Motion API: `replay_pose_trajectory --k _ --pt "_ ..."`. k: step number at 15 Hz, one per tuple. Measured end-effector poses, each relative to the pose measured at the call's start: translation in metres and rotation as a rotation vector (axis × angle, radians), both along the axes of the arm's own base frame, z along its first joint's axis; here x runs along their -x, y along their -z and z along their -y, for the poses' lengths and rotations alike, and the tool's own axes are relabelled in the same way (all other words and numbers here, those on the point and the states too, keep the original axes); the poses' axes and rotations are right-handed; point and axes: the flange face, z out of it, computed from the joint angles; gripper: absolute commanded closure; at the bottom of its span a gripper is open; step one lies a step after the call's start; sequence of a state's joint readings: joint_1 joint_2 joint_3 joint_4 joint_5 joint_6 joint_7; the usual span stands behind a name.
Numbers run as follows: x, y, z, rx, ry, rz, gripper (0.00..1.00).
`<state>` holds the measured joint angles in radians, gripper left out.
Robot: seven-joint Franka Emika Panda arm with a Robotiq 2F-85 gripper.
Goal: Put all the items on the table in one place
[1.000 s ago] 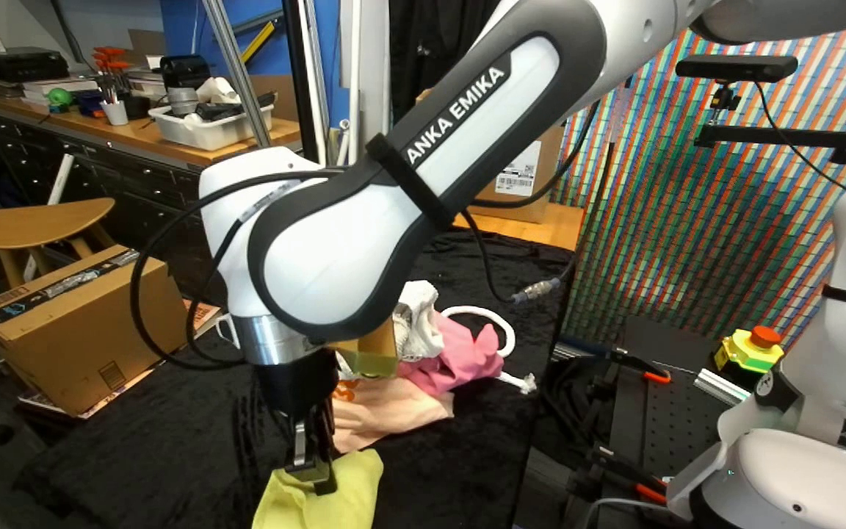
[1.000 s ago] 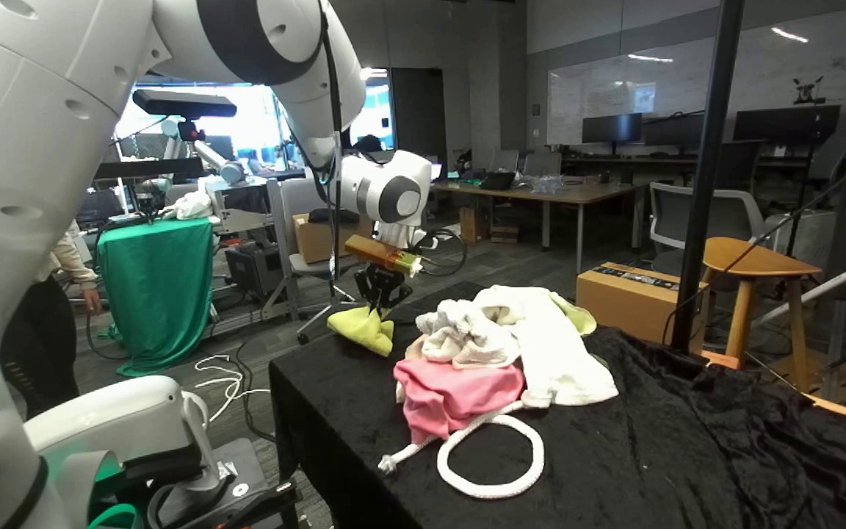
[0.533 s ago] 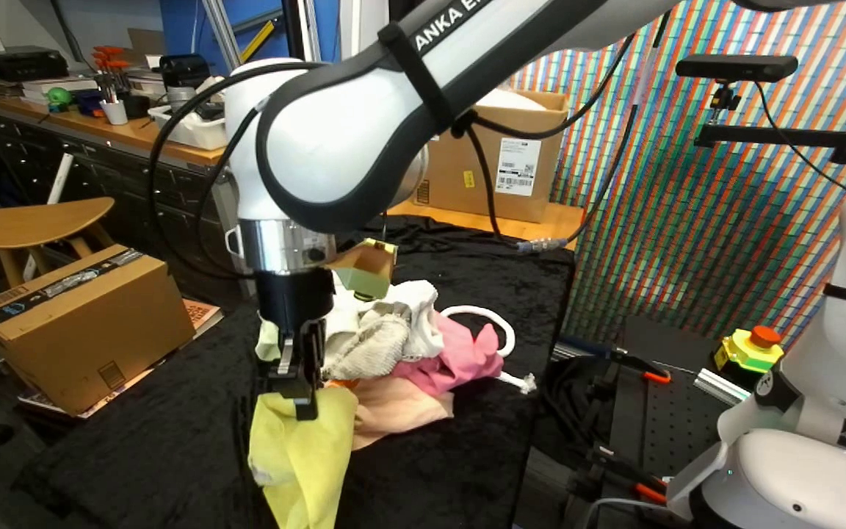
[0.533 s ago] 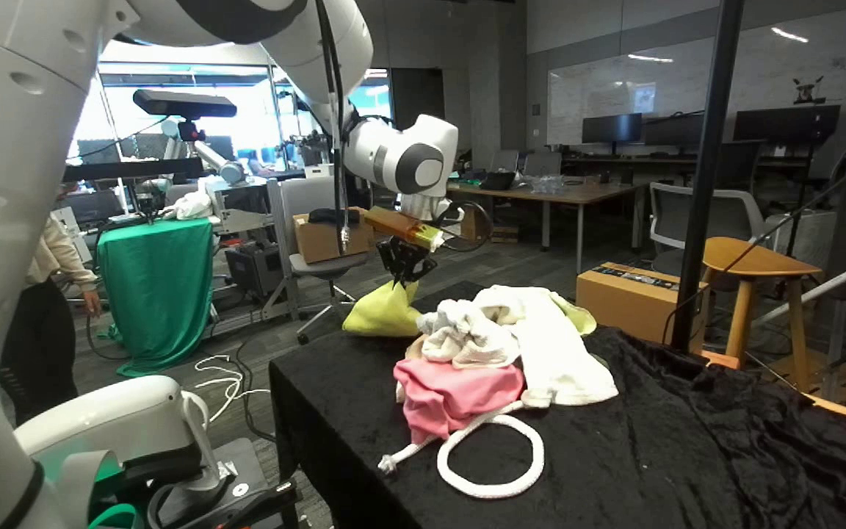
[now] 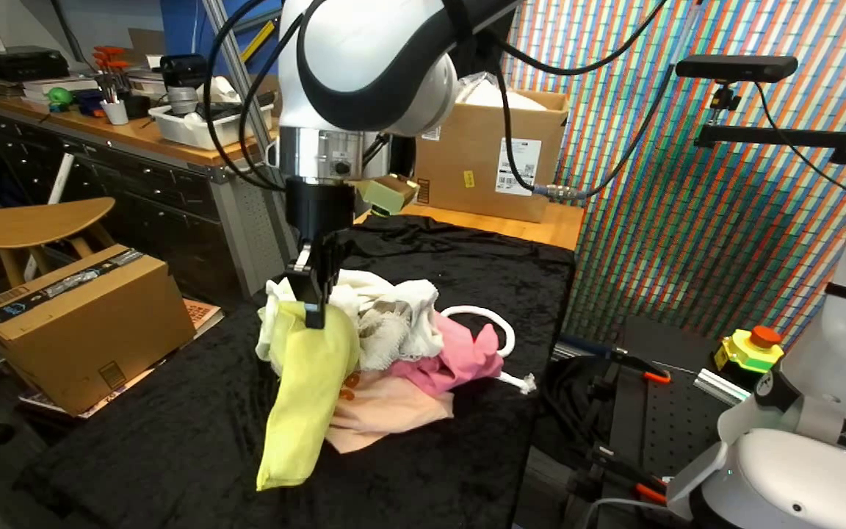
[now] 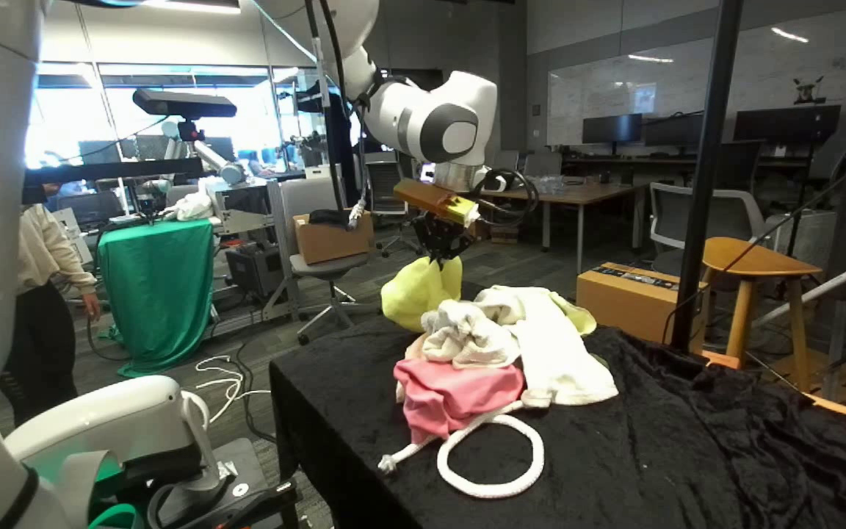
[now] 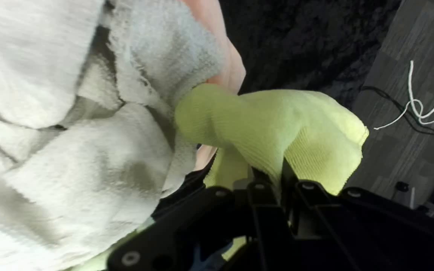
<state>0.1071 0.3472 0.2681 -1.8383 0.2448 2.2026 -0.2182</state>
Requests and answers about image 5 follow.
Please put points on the orange wooden side table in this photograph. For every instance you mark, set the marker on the orange wooden side table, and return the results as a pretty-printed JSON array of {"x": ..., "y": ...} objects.
[{"x": 531, "y": 228}]

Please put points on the orange red tool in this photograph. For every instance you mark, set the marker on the orange red tool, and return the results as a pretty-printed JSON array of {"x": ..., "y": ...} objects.
[{"x": 112, "y": 60}]

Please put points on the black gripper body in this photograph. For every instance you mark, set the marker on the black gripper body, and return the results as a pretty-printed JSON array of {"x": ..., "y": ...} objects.
[{"x": 319, "y": 209}]

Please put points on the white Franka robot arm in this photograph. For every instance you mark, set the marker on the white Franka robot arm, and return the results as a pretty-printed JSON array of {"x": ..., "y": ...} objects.
[{"x": 366, "y": 60}]

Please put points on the yellow green cloth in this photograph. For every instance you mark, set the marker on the yellow green cloth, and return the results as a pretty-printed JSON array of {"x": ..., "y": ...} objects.
[{"x": 307, "y": 400}]

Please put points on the silver metal rod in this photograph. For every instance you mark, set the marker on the silver metal rod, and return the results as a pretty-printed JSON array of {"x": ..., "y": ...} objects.
[{"x": 722, "y": 385}]

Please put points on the black table cloth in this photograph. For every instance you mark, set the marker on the black table cloth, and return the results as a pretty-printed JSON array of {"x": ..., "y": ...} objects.
[{"x": 197, "y": 451}]

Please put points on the wooden stool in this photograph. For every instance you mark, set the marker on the wooden stool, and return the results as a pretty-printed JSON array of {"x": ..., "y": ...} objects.
[{"x": 31, "y": 222}]

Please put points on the cardboard box with black tape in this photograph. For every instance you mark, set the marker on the cardboard box with black tape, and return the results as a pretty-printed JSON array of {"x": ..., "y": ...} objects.
[{"x": 90, "y": 332}]

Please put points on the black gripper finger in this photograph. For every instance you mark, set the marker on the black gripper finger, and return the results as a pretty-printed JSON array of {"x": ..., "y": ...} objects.
[
  {"x": 300, "y": 269},
  {"x": 319, "y": 294}
]

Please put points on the white plastic bin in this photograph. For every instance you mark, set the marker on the white plastic bin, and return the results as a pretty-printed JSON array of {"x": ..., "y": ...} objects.
[{"x": 182, "y": 131}]

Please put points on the blue board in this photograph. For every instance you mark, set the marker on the blue board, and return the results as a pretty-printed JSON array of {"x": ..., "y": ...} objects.
[{"x": 182, "y": 25}]

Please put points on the black camera on mount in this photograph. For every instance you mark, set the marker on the black camera on mount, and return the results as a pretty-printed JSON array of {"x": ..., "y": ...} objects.
[{"x": 736, "y": 66}]

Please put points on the workbench with wooden top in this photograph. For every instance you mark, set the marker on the workbench with wooden top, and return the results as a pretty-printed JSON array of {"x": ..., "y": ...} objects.
[{"x": 149, "y": 195}]

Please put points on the white plastic sheet in box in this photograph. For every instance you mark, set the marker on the white plastic sheet in box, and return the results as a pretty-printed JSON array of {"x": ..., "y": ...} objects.
[{"x": 487, "y": 92}]

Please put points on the grey white towel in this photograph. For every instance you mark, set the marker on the grey white towel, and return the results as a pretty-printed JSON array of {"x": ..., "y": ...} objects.
[{"x": 403, "y": 325}]

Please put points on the green small object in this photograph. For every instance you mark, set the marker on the green small object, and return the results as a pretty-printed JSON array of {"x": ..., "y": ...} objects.
[{"x": 61, "y": 101}]

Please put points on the pink cloth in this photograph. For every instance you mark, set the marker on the pink cloth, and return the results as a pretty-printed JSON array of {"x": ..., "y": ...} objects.
[{"x": 462, "y": 357}]

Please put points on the peach printed cloth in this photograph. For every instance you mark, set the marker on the peach printed cloth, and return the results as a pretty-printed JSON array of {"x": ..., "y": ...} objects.
[{"x": 382, "y": 411}]

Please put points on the black case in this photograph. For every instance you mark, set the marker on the black case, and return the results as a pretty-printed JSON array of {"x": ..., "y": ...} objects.
[{"x": 21, "y": 66}]

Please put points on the black horizontal mount bar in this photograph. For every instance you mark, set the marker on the black horizontal mount bar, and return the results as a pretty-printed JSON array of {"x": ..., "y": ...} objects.
[{"x": 785, "y": 137}]

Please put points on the yellow emergency stop button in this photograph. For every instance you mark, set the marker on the yellow emergency stop button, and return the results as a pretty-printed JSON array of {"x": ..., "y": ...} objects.
[{"x": 746, "y": 353}]

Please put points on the cardboard box with white label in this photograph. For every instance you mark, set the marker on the cardboard box with white label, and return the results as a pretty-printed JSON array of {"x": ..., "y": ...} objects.
[{"x": 501, "y": 147}]

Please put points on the silver slanted pole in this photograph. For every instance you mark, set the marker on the silver slanted pole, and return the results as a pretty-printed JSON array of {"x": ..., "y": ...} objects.
[{"x": 237, "y": 69}]

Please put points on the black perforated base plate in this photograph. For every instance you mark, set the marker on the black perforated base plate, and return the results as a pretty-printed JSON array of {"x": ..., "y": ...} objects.
[{"x": 669, "y": 430}]

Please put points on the white cup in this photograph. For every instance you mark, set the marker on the white cup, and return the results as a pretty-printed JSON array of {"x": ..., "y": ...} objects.
[{"x": 116, "y": 113}]

